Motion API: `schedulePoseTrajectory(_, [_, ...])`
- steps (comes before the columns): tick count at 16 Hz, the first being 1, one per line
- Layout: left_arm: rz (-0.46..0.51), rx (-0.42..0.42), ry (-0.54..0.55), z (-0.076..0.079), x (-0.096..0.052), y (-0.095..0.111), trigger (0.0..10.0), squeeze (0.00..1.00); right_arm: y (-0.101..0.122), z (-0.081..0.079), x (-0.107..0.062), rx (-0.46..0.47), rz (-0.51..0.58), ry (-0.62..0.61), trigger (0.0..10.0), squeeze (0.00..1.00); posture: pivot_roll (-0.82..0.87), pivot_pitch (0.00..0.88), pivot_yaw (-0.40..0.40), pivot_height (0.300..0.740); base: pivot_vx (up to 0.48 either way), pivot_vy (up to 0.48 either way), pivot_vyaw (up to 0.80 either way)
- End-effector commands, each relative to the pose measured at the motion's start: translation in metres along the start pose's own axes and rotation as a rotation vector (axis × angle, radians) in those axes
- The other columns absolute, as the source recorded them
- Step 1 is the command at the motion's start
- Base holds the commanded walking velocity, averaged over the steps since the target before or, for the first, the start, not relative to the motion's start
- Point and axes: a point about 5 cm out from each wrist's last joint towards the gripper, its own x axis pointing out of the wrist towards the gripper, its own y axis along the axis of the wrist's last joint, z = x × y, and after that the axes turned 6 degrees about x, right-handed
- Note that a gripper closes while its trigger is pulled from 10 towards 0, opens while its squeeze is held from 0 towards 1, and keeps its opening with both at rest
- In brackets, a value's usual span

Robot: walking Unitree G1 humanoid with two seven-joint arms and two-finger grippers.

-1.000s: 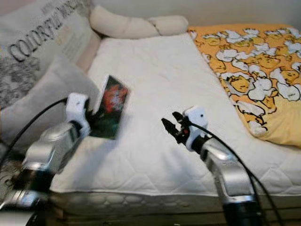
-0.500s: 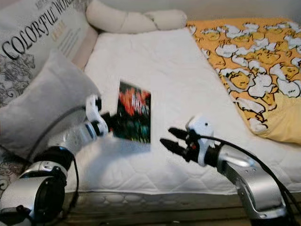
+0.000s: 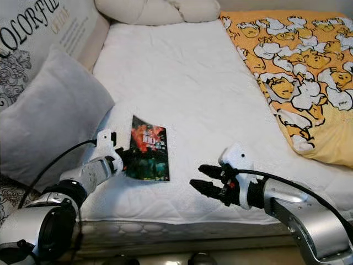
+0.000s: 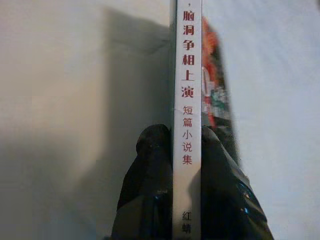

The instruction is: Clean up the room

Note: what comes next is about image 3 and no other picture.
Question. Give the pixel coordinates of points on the dark red green magazine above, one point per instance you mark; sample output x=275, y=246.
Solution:
x=151, y=148

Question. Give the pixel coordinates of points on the white quilted mattress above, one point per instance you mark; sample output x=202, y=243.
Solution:
x=193, y=83

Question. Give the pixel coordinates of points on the dark bed frame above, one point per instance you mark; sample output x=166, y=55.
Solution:
x=171, y=252

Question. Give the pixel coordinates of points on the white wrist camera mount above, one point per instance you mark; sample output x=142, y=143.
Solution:
x=236, y=154
x=107, y=141

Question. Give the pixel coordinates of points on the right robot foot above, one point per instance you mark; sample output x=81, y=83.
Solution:
x=201, y=259

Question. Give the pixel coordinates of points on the yellow cartoon egg blanket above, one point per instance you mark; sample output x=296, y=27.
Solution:
x=298, y=66

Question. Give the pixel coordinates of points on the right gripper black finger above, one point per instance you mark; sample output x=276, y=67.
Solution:
x=209, y=190
x=214, y=171

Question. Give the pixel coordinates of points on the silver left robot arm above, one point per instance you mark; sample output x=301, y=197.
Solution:
x=49, y=226

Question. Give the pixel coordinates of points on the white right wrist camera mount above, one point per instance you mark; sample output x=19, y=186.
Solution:
x=236, y=154

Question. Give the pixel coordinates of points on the long cream bolster pillow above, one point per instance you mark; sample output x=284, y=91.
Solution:
x=154, y=10

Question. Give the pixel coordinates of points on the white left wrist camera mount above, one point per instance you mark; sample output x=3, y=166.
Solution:
x=107, y=141

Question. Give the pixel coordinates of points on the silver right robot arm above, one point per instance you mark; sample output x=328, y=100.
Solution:
x=309, y=215

